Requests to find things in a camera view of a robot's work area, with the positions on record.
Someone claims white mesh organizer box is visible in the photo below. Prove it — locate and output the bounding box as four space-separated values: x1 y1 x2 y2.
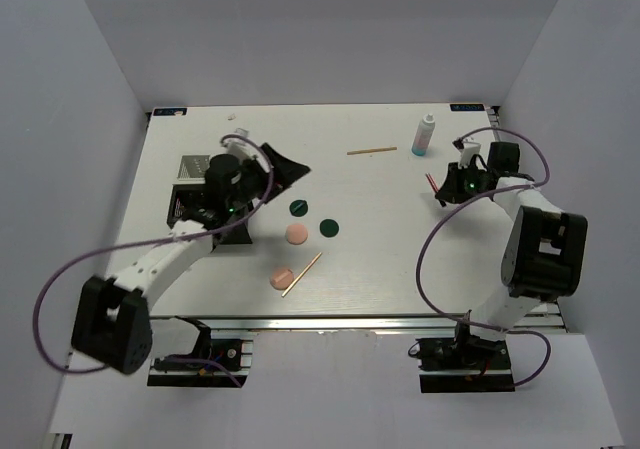
177 155 210 181

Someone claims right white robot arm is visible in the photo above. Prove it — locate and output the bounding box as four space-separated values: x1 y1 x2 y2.
435 140 588 368

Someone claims left blue table label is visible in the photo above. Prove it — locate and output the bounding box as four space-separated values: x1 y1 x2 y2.
152 107 187 117

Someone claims pink round puff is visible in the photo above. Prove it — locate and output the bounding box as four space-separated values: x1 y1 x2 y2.
270 267 295 291
285 223 309 245

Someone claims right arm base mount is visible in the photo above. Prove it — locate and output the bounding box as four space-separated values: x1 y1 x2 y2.
407 323 515 394

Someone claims black mesh organizer box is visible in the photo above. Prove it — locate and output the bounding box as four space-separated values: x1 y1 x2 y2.
166 184 254 230

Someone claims right blue table label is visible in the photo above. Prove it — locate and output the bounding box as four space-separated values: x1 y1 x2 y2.
449 103 485 112

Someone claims green round compact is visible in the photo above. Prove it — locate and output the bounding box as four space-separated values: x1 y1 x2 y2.
289 199 309 217
319 219 340 238

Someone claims brown black makeup pencil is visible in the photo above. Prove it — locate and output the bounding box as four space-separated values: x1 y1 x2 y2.
425 173 439 193

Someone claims pink round puff upper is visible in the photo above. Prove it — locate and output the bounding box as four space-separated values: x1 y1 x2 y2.
285 223 309 245

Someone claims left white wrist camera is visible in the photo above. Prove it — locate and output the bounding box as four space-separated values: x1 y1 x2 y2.
220 128 255 162

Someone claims wooden stick near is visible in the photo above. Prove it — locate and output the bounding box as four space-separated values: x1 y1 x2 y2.
281 252 323 298

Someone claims wooden stick far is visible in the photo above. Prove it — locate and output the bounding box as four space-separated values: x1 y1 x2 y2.
346 146 397 156

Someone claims green round compact left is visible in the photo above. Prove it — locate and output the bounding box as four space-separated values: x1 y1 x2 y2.
289 199 309 217

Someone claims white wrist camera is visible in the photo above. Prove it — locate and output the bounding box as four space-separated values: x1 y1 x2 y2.
452 138 481 169
220 128 255 162

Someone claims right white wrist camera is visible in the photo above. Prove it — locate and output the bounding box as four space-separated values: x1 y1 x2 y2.
452 138 481 169

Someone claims green round compact right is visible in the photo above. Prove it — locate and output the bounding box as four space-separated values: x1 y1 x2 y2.
319 219 340 238

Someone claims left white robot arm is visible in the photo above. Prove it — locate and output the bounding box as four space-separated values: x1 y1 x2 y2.
71 136 311 375

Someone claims white pink blue bottle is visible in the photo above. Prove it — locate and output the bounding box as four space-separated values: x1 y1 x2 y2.
411 113 436 157

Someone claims blue table label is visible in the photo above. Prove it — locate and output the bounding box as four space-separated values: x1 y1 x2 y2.
152 107 187 117
449 103 485 112

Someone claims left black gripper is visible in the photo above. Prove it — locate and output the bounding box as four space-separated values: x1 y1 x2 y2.
227 143 309 212

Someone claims wooden stick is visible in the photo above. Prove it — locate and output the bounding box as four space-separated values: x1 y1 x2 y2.
281 252 323 298
346 146 397 156

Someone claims pink round puff lower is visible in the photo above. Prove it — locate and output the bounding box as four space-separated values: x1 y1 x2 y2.
270 267 295 291

